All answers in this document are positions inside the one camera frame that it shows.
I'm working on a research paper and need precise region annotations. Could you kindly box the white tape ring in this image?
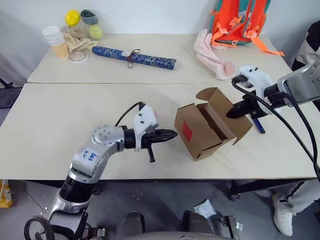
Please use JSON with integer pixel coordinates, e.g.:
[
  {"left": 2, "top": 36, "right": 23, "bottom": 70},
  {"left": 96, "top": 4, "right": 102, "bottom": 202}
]
[{"left": 68, "top": 51, "right": 89, "bottom": 64}]

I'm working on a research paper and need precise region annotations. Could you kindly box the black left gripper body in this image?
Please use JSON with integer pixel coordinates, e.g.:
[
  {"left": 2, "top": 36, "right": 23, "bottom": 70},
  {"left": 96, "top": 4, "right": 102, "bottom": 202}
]
[{"left": 141, "top": 129, "right": 161, "bottom": 164}]

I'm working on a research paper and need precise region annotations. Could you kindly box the white sneaker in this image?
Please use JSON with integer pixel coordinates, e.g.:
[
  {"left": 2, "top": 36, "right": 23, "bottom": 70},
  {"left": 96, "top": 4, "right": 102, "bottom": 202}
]
[{"left": 272, "top": 193, "right": 295, "bottom": 237}]

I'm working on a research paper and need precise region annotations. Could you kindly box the blue patterned roll with ribbon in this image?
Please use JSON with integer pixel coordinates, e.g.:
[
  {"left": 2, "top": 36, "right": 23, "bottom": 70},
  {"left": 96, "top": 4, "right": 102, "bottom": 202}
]
[{"left": 91, "top": 45, "right": 178, "bottom": 71}]

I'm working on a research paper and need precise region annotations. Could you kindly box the red tape patch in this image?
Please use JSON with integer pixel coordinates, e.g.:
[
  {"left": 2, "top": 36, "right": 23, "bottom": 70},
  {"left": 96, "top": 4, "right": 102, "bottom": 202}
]
[{"left": 182, "top": 121, "right": 194, "bottom": 144}]

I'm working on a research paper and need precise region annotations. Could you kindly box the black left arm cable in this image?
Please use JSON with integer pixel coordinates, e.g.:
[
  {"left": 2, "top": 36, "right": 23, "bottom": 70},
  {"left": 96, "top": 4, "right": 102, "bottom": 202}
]
[{"left": 114, "top": 100, "right": 146, "bottom": 127}]

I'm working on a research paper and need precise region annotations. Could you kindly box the person's grey trouser leg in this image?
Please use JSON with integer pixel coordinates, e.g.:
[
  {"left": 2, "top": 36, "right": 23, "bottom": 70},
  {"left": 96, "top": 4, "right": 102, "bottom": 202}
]
[{"left": 279, "top": 179, "right": 320, "bottom": 215}]

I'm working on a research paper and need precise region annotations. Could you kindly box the pale green ball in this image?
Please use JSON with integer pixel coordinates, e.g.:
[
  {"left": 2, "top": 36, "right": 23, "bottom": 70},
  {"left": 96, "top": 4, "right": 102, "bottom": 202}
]
[{"left": 88, "top": 24, "right": 104, "bottom": 40}]

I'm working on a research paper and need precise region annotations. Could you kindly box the pink fluffy towel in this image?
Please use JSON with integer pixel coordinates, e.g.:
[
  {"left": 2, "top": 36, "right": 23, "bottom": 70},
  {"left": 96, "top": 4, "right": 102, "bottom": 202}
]
[{"left": 193, "top": 28, "right": 239, "bottom": 81}]

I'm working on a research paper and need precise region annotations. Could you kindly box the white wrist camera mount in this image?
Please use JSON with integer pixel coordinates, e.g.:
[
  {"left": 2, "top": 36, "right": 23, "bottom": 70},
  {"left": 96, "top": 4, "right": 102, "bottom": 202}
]
[
  {"left": 235, "top": 64, "right": 285, "bottom": 116},
  {"left": 132, "top": 104, "right": 160, "bottom": 153}
]

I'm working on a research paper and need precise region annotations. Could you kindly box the yellow ball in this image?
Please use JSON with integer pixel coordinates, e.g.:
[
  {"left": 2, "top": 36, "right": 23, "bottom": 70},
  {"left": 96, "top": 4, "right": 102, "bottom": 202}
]
[{"left": 65, "top": 9, "right": 81, "bottom": 27}]

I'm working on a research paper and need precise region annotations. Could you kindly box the yellow object on floor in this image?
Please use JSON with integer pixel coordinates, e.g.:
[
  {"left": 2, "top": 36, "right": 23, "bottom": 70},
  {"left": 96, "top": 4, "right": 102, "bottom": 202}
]
[{"left": 0, "top": 178, "right": 12, "bottom": 209}]

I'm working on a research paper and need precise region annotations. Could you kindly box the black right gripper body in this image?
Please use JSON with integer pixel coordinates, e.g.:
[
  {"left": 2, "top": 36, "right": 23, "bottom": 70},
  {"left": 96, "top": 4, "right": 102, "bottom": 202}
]
[{"left": 246, "top": 95, "right": 264, "bottom": 120}]

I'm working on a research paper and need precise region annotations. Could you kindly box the dark rounded shape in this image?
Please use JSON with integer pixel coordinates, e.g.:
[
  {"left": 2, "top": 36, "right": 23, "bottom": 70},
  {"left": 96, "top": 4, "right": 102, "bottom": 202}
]
[
  {"left": 182, "top": 210, "right": 214, "bottom": 240},
  {"left": 116, "top": 210, "right": 146, "bottom": 240}
]

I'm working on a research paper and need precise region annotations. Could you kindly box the white paper cup stack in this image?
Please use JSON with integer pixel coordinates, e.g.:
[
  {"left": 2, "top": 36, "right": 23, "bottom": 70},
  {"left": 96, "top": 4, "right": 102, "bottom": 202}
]
[{"left": 41, "top": 25, "right": 63, "bottom": 47}]

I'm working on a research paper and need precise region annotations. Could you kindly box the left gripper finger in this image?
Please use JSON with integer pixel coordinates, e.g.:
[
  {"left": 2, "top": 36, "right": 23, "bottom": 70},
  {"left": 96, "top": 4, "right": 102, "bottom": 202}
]
[
  {"left": 156, "top": 133, "right": 179, "bottom": 145},
  {"left": 155, "top": 128, "right": 177, "bottom": 138}
]

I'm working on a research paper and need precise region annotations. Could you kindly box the beige paper cup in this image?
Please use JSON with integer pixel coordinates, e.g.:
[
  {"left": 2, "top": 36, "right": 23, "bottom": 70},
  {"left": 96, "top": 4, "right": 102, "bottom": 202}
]
[{"left": 51, "top": 41, "right": 71, "bottom": 60}]

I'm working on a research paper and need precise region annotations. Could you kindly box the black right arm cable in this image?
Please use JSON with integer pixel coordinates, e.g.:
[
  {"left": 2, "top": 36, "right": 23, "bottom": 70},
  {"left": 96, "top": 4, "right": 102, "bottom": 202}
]
[{"left": 231, "top": 75, "right": 320, "bottom": 184}]

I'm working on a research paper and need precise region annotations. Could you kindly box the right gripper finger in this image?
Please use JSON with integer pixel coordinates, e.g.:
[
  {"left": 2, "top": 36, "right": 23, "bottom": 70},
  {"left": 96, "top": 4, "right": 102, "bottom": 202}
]
[
  {"left": 226, "top": 98, "right": 251, "bottom": 115},
  {"left": 226, "top": 106, "right": 252, "bottom": 119}
]

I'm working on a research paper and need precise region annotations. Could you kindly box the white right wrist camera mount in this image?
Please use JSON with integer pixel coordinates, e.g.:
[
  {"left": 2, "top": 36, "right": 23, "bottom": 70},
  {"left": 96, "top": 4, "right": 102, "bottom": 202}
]
[{"left": 235, "top": 64, "right": 285, "bottom": 116}]

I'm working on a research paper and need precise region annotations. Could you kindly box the orange and teal backpack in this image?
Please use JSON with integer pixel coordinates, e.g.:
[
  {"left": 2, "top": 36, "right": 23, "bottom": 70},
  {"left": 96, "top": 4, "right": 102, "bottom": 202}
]
[{"left": 209, "top": 0, "right": 286, "bottom": 57}]

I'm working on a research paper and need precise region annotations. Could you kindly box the dark grey oval object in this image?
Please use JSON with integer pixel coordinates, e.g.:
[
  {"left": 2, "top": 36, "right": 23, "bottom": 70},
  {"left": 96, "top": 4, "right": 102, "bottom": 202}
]
[{"left": 80, "top": 9, "right": 99, "bottom": 26}]

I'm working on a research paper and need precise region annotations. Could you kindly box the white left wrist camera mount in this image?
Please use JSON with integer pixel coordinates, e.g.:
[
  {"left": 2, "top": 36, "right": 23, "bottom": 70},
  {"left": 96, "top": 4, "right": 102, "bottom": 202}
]
[{"left": 132, "top": 104, "right": 160, "bottom": 153}]

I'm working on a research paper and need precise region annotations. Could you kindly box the blue pen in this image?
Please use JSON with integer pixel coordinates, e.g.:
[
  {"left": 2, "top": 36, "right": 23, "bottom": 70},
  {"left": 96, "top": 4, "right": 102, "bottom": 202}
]
[{"left": 252, "top": 116, "right": 266, "bottom": 135}]

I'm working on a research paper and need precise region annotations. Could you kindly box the person's black white jacket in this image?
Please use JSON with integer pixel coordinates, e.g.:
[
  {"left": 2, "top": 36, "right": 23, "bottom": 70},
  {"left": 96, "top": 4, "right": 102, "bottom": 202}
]
[{"left": 291, "top": 20, "right": 320, "bottom": 74}]

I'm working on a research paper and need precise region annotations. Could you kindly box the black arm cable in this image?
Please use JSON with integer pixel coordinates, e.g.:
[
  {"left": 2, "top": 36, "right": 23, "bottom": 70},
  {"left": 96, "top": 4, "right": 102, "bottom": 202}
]
[
  {"left": 114, "top": 100, "right": 146, "bottom": 127},
  {"left": 231, "top": 75, "right": 320, "bottom": 184}
]

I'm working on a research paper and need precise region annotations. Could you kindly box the white packet on floor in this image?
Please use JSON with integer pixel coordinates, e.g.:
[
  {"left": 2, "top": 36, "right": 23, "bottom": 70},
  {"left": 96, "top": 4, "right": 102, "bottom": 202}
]
[{"left": 193, "top": 198, "right": 218, "bottom": 219}]

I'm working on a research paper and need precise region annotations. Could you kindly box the black table leg frame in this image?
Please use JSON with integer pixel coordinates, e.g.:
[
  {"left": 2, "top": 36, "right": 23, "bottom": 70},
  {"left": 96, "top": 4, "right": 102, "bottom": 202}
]
[{"left": 228, "top": 179, "right": 311, "bottom": 202}]

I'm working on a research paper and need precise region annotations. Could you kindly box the brown cardboard box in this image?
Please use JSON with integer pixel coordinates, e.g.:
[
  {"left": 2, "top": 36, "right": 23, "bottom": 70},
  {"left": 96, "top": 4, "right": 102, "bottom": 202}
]
[{"left": 173, "top": 87, "right": 254, "bottom": 162}]

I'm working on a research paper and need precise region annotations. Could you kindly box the black wheel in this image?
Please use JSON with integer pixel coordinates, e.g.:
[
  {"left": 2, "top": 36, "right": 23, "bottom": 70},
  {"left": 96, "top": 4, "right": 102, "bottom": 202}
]
[{"left": 23, "top": 216, "right": 56, "bottom": 240}]

